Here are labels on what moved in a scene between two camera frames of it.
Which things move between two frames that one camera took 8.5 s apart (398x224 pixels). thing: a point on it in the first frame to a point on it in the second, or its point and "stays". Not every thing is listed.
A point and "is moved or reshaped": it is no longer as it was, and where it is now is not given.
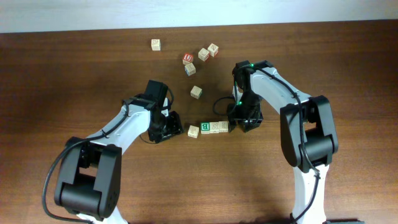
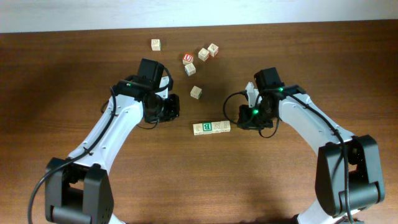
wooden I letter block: x=223 y=126 stays
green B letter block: x=204 y=127 stays
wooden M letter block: x=214 y=127 stays
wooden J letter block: x=193 y=131 is moved or reshaped
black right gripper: x=234 y=116 to x=246 y=121
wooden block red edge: x=213 y=50 stays
